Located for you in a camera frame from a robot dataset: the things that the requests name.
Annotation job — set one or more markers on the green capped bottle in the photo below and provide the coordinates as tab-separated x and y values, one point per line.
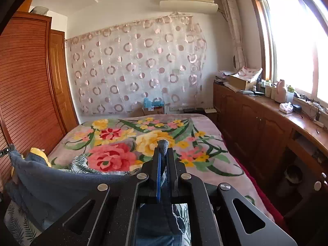
290	96

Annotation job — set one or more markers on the round basin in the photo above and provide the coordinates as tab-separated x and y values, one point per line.
293	174

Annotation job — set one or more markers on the slatted wooden wardrobe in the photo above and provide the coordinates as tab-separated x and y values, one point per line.
25	82

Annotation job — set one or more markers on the pale floral window curtain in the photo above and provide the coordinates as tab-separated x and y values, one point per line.
234	30

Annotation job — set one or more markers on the yellow plush toy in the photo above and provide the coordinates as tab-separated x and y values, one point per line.
38	152

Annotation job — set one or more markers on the brown cardboard box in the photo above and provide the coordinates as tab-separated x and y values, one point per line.
239	82

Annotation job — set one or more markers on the wall air conditioner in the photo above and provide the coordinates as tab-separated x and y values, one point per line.
188	1

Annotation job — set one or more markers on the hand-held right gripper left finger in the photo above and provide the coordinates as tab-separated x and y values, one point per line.
159	179

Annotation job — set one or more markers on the long wooden cabinet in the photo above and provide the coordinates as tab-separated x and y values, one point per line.
251	123

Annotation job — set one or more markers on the small cardboard box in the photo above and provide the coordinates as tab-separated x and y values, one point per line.
153	110

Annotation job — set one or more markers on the pink floral cloth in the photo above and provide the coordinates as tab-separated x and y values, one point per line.
249	72

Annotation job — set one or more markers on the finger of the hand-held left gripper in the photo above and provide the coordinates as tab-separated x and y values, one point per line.
7	150

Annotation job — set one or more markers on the red bed skirt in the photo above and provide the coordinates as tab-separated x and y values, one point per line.
264	202

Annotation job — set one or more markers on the plain wooden wardrobe door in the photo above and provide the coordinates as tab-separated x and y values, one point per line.
60	82

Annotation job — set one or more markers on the pile of papers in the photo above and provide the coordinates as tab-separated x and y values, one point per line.
221	76

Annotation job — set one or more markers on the black charger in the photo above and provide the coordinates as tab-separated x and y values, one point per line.
297	108

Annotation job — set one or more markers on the blue denim pants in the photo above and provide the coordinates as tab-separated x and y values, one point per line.
64	184

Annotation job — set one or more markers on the sheer circle pattern curtain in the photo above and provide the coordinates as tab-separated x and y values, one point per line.
128	69

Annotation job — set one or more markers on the wooden framed window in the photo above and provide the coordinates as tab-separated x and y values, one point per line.
289	43

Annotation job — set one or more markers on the grey box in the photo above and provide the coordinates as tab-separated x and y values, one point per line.
39	10

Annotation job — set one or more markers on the small blue plush toy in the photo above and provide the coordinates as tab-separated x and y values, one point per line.
151	103

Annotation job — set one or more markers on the tissue pack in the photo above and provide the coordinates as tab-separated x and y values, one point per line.
285	108

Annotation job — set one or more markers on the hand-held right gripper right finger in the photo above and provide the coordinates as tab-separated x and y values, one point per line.
173	176

